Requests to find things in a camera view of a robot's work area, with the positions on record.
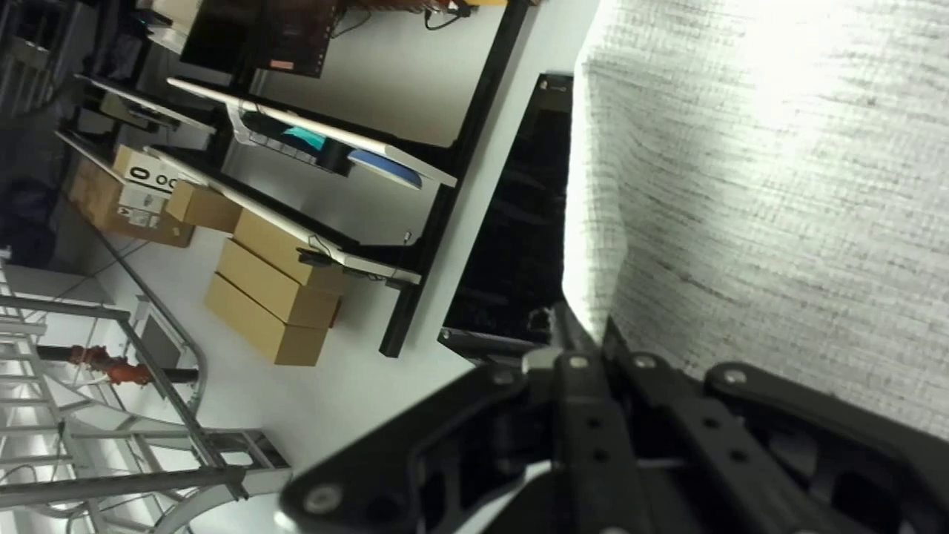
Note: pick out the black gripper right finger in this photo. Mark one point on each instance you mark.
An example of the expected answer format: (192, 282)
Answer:
(647, 448)

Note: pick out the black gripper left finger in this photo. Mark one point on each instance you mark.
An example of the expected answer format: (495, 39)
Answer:
(432, 466)

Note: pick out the grey fabric curtain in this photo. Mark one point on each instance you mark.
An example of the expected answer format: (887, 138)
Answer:
(770, 181)

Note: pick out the stacked cardboard boxes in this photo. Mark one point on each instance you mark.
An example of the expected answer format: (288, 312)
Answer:
(271, 299)

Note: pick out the black monitor panel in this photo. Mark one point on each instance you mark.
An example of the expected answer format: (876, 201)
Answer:
(515, 270)

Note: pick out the black metal shelf rack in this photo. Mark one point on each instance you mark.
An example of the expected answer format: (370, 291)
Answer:
(339, 150)

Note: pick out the labelled cardboard box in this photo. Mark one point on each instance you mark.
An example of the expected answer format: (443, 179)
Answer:
(146, 201)

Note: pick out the grey metal cart frame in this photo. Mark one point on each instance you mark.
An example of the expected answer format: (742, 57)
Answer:
(87, 459)

